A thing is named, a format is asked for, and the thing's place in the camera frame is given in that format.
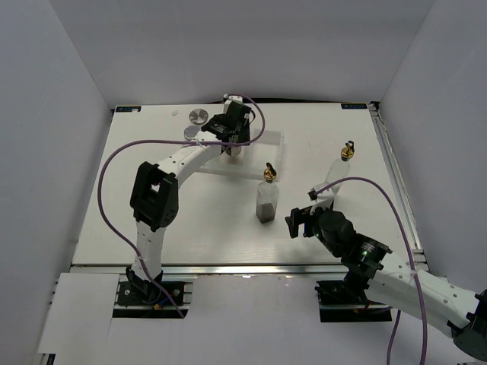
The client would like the white-lid dark spice jar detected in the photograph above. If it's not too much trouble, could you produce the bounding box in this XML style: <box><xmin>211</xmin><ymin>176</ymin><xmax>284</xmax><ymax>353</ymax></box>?
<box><xmin>224</xmin><ymin>147</ymin><xmax>242</xmax><ymax>157</ymax></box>

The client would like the glass bottle with dark sauce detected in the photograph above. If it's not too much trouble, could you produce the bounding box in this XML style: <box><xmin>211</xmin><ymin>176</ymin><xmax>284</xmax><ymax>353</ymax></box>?
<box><xmin>256</xmin><ymin>163</ymin><xmax>279</xmax><ymax>224</ymax></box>

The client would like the beige powder silver-lid jar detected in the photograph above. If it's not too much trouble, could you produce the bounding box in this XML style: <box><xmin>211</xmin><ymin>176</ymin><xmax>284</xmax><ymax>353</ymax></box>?
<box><xmin>189</xmin><ymin>108</ymin><xmax>208</xmax><ymax>125</ymax></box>

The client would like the white blue-label silver-lid shaker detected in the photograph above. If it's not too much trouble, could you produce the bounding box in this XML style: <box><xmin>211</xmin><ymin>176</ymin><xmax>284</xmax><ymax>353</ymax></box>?
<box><xmin>183</xmin><ymin>125</ymin><xmax>201</xmax><ymax>141</ymax></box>

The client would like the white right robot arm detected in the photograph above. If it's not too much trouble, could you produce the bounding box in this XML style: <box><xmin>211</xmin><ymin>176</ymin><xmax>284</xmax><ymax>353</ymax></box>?
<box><xmin>285</xmin><ymin>207</ymin><xmax>486</xmax><ymax>361</ymax></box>

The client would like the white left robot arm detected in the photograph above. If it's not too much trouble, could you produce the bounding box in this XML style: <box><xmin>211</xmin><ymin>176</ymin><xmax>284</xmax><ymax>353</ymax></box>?
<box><xmin>126</xmin><ymin>101</ymin><xmax>252</xmax><ymax>303</ymax></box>

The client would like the white three-compartment plastic tray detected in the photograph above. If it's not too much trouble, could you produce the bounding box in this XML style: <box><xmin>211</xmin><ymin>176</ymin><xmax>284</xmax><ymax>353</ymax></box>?
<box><xmin>198</xmin><ymin>130</ymin><xmax>284</xmax><ymax>180</ymax></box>

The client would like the clear glass oil bottle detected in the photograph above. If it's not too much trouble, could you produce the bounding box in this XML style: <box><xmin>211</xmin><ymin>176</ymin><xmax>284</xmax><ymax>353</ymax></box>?
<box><xmin>326</xmin><ymin>141</ymin><xmax>355</xmax><ymax>184</ymax></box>

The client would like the right blue corner sticker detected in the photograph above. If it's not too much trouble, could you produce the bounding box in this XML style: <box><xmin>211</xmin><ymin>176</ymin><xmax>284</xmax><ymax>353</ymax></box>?
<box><xmin>341</xmin><ymin>103</ymin><xmax>368</xmax><ymax>110</ymax></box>

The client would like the blue corner sticker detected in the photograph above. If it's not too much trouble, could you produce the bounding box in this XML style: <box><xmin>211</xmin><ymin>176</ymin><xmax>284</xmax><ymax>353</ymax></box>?
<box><xmin>341</xmin><ymin>103</ymin><xmax>368</xmax><ymax>110</ymax></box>
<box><xmin>115</xmin><ymin>106</ymin><xmax>142</xmax><ymax>113</ymax></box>

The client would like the left blue corner sticker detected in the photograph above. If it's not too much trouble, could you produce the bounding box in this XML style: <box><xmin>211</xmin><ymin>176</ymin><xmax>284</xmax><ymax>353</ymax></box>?
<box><xmin>115</xmin><ymin>106</ymin><xmax>142</xmax><ymax>113</ymax></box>

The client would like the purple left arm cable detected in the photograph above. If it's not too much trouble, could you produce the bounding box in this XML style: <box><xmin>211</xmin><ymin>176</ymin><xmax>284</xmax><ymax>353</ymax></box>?
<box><xmin>97</xmin><ymin>95</ymin><xmax>266</xmax><ymax>319</ymax></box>

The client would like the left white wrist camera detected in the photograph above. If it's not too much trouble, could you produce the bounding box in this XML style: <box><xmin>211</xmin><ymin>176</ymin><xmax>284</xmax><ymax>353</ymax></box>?
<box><xmin>223</xmin><ymin>94</ymin><xmax>244</xmax><ymax>104</ymax></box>

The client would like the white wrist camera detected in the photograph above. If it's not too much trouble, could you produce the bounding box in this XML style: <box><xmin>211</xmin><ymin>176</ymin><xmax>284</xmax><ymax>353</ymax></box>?
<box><xmin>223</xmin><ymin>94</ymin><xmax>244</xmax><ymax>104</ymax></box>
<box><xmin>308</xmin><ymin>181</ymin><xmax>336</xmax><ymax>211</ymax></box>

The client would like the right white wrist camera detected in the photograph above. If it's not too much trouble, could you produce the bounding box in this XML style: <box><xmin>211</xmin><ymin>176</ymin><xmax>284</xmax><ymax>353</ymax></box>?
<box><xmin>308</xmin><ymin>181</ymin><xmax>336</xmax><ymax>211</ymax></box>

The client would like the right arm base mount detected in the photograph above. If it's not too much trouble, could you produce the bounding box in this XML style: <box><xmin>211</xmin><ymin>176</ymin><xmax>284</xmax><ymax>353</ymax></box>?
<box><xmin>315</xmin><ymin>281</ymin><xmax>392</xmax><ymax>323</ymax></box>

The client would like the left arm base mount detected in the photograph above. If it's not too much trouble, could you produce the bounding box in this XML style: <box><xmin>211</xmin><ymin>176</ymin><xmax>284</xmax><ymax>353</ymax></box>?
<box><xmin>113</xmin><ymin>280</ymin><xmax>193</xmax><ymax>319</ymax></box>

